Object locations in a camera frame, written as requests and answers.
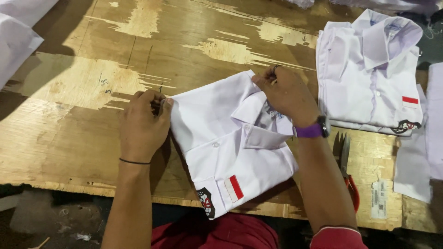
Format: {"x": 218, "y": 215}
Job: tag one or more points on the white fabric bundle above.
{"x": 377, "y": 5}

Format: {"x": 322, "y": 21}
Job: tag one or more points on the stack of folded white shirts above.
{"x": 372, "y": 76}

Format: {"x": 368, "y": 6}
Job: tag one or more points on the white paper label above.
{"x": 378, "y": 199}

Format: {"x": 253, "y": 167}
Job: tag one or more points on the white school shirt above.
{"x": 230, "y": 145}

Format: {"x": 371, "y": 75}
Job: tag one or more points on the heap of white fabric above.
{"x": 17, "y": 34}

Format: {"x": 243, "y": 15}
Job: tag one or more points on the purple wristwatch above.
{"x": 313, "y": 128}

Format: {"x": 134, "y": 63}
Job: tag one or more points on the person's right fingers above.
{"x": 264, "y": 77}

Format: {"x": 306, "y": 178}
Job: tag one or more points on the person's right hand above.
{"x": 289, "y": 95}

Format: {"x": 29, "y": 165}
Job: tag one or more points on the person's left hand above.
{"x": 142, "y": 121}

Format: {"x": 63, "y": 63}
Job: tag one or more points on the black wrist band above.
{"x": 135, "y": 162}

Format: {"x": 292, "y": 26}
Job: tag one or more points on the white fabric piece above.
{"x": 417, "y": 145}

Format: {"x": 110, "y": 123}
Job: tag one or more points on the person's red clothing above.
{"x": 242, "y": 233}

